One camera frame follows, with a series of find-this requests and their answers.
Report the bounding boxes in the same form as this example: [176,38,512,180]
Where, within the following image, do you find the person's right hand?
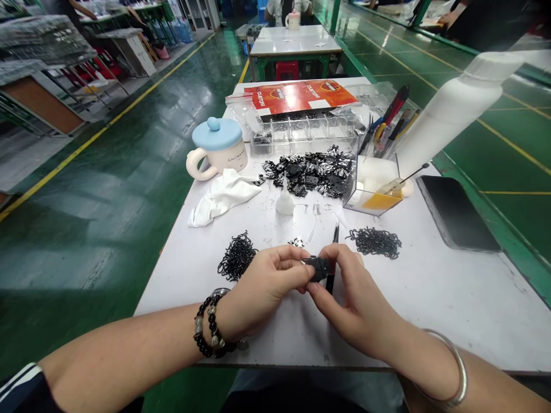
[308,243,426,367]

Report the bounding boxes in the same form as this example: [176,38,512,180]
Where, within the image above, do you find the person's left hand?
[219,247,312,342]

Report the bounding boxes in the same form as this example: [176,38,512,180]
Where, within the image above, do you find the black plastic clip part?
[300,255,336,286]

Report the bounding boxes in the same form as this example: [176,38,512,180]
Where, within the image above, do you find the black tweezers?
[325,223,342,296]

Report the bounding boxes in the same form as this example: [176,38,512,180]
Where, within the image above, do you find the small white glue bottle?
[275,186,294,216]

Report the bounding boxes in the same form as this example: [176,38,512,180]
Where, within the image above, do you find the person's legs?
[222,369,408,413]

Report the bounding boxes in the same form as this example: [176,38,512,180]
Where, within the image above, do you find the white cloth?
[188,168,264,228]

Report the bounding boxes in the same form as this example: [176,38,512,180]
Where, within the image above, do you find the clear acrylic tool holder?
[342,98,421,217]

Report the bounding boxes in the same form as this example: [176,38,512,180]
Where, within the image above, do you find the heap of black plastic parts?
[257,145,355,200]

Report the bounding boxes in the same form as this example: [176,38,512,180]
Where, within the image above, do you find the black smartphone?
[416,175,503,254]

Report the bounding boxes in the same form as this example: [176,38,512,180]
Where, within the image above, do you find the cream mug with blue lid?
[185,116,256,182]

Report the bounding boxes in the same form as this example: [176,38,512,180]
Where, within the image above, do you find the thin black stick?
[397,162,432,185]

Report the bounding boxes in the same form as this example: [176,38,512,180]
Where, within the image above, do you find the clear compartment box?
[249,110,364,157]

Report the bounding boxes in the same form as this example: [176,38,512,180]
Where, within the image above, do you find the red packet in clear bag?
[225,79,360,123]

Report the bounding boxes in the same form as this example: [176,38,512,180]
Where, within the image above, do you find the red black utility knife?
[381,84,410,128]

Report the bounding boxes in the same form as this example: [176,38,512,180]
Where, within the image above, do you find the large white bottle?
[394,51,525,181]

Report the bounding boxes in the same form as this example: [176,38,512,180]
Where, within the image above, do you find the red plastic stool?
[274,60,301,82]

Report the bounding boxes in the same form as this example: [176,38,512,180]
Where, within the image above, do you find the white work table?
[249,24,344,83]

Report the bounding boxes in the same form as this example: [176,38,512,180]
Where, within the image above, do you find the group of blue water jugs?
[153,18,195,49]

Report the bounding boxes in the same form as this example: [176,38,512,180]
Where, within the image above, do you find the stack of wrapped grey trays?
[0,14,99,68]

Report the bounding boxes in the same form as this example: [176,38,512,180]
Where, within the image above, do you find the pile of black wire hooks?
[347,227,403,262]
[216,229,260,279]

